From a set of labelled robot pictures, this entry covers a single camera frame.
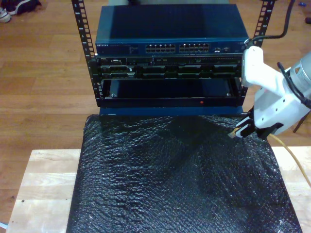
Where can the white sneaker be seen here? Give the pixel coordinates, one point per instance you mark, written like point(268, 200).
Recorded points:
point(3, 15)

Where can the black perforated rack post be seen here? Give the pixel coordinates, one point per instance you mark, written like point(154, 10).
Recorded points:
point(266, 12)
point(82, 29)

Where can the black rack server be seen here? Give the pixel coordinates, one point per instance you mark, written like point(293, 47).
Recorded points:
point(145, 70)

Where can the black bubble mat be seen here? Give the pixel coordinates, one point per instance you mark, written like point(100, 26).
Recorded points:
point(170, 194)

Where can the black rack shelf tray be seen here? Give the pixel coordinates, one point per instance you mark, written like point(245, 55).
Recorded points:
point(158, 92)

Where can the small blue object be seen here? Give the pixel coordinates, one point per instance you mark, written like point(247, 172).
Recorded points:
point(302, 4)

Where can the blue base board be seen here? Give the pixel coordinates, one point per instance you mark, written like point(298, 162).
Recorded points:
point(145, 111)

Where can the blue network switch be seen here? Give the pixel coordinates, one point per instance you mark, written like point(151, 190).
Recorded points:
point(170, 24)

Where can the dark sneaker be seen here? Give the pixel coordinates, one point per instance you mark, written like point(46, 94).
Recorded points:
point(26, 4)

